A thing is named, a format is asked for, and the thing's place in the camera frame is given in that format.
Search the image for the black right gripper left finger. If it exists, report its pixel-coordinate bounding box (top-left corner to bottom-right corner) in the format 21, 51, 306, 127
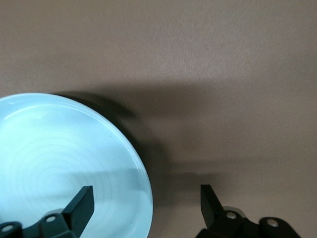
0, 185, 95, 238

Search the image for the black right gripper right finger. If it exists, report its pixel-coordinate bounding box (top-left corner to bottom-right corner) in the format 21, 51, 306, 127
195, 184, 302, 238

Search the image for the light blue round plate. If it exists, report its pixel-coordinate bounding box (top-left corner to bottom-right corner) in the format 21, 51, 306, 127
0, 93, 153, 238

